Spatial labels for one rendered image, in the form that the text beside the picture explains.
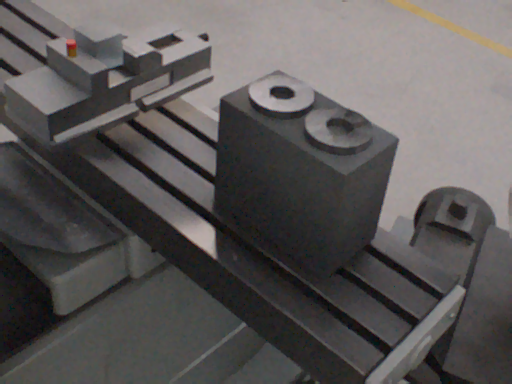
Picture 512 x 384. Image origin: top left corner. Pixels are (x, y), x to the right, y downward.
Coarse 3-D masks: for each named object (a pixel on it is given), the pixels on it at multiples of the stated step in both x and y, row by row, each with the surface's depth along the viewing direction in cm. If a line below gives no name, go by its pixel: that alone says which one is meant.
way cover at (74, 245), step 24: (0, 144) 122; (0, 168) 115; (24, 168) 117; (0, 192) 108; (24, 192) 111; (48, 192) 113; (72, 192) 115; (0, 216) 97; (24, 216) 104; (48, 216) 108; (72, 216) 110; (96, 216) 111; (24, 240) 93; (72, 240) 104; (96, 240) 106
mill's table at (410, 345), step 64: (0, 0) 149; (0, 64) 133; (128, 128) 119; (192, 128) 122; (128, 192) 106; (192, 192) 108; (192, 256) 101; (256, 256) 102; (384, 256) 103; (256, 320) 97; (320, 320) 91; (384, 320) 93; (448, 320) 101
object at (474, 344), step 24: (432, 216) 161; (456, 216) 161; (480, 216) 164; (432, 240) 157; (456, 240) 158; (480, 240) 160; (504, 240) 163; (456, 264) 152; (480, 264) 156; (504, 264) 157; (480, 288) 150; (504, 288) 151; (480, 312) 145; (504, 312) 145; (456, 336) 139; (480, 336) 140; (504, 336) 140; (432, 360) 132; (456, 360) 134; (480, 360) 135; (504, 360) 136
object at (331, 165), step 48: (240, 96) 97; (288, 96) 98; (240, 144) 97; (288, 144) 90; (336, 144) 88; (384, 144) 92; (240, 192) 102; (288, 192) 94; (336, 192) 88; (384, 192) 99; (288, 240) 99; (336, 240) 93
